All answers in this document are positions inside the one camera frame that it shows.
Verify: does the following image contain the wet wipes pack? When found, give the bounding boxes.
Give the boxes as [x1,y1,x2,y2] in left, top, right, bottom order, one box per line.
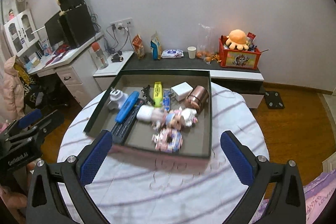
[161,50,184,59]

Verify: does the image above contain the pink puffer jacket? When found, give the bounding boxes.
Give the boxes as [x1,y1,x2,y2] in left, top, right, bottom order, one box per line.
[2,55,30,121]

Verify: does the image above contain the red toy storage box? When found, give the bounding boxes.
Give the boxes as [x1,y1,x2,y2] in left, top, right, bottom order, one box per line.
[219,36,261,70]

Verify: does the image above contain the white cat brick model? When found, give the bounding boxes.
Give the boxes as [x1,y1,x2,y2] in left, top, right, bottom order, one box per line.
[181,108,198,127]

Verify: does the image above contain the black computer tower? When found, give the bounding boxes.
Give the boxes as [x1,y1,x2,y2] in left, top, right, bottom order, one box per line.
[58,5,96,49]

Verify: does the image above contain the blue highlighter marker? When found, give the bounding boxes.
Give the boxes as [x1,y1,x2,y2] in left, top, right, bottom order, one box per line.
[115,91,139,123]

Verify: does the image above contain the white low cabinet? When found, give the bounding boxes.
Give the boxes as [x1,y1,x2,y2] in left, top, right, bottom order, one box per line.
[93,52,265,109]

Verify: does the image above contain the striped white table cover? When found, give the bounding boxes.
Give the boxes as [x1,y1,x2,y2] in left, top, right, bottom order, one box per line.
[57,82,270,224]

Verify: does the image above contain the black floor scale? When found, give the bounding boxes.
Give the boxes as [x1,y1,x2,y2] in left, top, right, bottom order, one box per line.
[264,91,285,109]

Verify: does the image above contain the black computer monitor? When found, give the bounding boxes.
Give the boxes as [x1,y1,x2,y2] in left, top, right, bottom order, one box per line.
[45,11,66,46]

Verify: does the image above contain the white desk with drawers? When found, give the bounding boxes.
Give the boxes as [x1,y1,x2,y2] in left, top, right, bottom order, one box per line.
[29,32,103,107]

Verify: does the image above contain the black tv remote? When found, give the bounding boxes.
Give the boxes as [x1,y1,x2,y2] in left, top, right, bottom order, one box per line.
[111,98,145,145]

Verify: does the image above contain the small black camera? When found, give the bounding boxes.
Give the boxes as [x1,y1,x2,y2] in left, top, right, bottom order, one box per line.
[111,53,124,63]

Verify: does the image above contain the white earbuds case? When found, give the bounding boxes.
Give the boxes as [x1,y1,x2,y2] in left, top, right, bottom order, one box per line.
[136,105,155,122]

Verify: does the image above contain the orange octopus plush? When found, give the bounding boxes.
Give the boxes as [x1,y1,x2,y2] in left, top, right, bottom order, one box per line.
[226,29,249,51]

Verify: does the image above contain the orange cap water bottle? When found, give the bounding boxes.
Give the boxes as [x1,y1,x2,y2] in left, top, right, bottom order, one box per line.
[91,42,108,69]

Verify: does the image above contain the blue snack bag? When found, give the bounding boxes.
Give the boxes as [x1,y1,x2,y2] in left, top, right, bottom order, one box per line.
[150,32,162,60]

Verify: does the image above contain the black office chair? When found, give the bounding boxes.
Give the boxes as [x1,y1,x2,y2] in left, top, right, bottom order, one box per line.
[24,75,70,115]

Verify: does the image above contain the white square charger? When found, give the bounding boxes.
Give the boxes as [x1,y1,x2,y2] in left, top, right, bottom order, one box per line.
[170,82,193,102]

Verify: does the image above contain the white travel plug adapter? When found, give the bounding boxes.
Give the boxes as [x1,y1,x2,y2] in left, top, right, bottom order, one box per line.
[107,89,128,111]

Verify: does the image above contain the black hair claw clip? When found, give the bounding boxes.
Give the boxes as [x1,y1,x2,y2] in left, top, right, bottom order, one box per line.
[141,85,155,106]

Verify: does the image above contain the pink pig doll figure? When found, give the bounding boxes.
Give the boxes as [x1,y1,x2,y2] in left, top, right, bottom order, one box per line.
[150,107,185,131]

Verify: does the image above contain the pink bedding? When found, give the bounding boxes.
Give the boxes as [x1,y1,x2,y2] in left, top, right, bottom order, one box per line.
[252,168,336,224]

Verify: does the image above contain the plastic bag of oranges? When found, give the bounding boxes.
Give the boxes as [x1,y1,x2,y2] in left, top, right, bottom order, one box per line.
[196,23,221,64]

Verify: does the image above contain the yellow highlighter marker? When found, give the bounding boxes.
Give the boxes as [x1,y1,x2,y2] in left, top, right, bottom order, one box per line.
[153,81,163,107]

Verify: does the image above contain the orange snack bag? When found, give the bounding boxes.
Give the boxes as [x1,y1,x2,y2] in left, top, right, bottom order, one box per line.
[131,34,145,59]

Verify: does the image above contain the pink box black rim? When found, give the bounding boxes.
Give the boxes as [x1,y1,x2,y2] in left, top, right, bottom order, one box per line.
[84,70,212,161]

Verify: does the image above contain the blue gold slim box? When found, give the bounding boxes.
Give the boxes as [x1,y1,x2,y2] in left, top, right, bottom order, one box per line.
[162,89,170,112]

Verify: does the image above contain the pink donut brick model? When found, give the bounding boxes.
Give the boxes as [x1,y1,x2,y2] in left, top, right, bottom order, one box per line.
[151,128,183,153]

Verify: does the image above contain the white wall power strip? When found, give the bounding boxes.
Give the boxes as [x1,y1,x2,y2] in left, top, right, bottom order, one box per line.
[110,18,133,28]

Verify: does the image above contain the white paper cup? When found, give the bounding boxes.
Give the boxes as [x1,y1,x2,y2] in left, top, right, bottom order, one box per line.
[187,46,197,59]

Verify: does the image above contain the person's left hand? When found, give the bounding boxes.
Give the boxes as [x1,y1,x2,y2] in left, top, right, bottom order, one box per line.
[1,162,36,223]

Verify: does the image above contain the rose gold metal cup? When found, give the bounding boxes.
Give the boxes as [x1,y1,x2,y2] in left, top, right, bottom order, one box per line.
[185,85,209,114]

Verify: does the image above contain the white glass door cabinet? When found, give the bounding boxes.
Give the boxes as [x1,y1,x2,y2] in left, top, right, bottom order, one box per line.
[4,9,40,56]

